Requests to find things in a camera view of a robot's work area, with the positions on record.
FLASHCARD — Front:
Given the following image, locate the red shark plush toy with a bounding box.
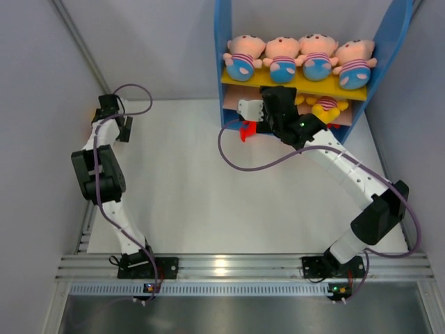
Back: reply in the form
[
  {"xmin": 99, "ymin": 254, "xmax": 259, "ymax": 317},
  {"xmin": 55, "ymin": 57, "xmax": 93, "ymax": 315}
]
[{"xmin": 239, "ymin": 120, "xmax": 258, "ymax": 143}]

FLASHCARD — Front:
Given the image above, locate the yellow duck plush striped shirt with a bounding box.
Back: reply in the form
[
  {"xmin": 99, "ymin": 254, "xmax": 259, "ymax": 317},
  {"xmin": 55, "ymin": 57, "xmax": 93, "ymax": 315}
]
[{"xmin": 305, "ymin": 96, "xmax": 349, "ymax": 124}]

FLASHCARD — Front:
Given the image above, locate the boy doll striped shirt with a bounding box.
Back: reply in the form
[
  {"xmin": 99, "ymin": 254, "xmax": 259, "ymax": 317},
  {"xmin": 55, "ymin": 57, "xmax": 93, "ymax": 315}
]
[{"xmin": 297, "ymin": 33, "xmax": 339, "ymax": 81}]

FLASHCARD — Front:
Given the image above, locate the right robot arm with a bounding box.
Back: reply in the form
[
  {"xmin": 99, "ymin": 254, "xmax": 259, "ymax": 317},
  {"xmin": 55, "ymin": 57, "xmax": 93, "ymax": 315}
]
[{"xmin": 259, "ymin": 86, "xmax": 409, "ymax": 276}]

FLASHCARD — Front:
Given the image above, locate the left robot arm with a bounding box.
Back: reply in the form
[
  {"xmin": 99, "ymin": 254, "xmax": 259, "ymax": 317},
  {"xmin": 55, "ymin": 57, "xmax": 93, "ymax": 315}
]
[{"xmin": 71, "ymin": 94, "xmax": 157, "ymax": 279}]

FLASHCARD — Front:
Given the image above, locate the blue yellow toy shelf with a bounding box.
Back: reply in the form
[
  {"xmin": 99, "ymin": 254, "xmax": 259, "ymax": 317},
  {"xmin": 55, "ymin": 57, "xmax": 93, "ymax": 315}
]
[{"xmin": 214, "ymin": 1, "xmax": 415, "ymax": 143}]

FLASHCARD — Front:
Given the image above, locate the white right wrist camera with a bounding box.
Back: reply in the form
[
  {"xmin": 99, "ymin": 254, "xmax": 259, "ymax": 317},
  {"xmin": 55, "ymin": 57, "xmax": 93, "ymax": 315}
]
[{"xmin": 237, "ymin": 99, "xmax": 264, "ymax": 122}]

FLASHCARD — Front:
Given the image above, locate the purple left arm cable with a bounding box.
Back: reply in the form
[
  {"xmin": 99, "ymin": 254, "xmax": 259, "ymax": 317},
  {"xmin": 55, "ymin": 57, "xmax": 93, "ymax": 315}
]
[{"xmin": 92, "ymin": 83, "xmax": 164, "ymax": 307}]

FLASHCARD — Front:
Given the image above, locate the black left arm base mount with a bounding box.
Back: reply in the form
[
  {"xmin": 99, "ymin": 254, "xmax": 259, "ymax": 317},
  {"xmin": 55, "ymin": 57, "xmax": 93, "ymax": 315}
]
[{"xmin": 118, "ymin": 250, "xmax": 179, "ymax": 280}]

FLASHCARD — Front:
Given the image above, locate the metal corner post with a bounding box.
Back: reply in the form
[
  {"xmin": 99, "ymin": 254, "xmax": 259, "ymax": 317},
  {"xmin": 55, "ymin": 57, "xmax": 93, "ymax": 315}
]
[{"xmin": 49, "ymin": 0, "xmax": 112, "ymax": 93}]

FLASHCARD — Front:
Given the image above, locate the aluminium rail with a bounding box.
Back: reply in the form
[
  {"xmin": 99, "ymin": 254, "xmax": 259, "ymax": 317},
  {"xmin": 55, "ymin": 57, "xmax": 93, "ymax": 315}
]
[{"xmin": 56, "ymin": 253, "xmax": 435, "ymax": 282}]

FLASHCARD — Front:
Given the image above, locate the perforated grey cable duct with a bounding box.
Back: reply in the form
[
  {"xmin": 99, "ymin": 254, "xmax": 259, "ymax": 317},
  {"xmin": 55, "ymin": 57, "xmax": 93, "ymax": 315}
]
[{"xmin": 69, "ymin": 281, "xmax": 350, "ymax": 297}]

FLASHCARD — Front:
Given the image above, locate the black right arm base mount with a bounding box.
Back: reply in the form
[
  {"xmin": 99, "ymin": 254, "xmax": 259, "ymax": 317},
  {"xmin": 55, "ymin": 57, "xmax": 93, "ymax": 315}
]
[{"xmin": 301, "ymin": 250, "xmax": 365, "ymax": 283}]

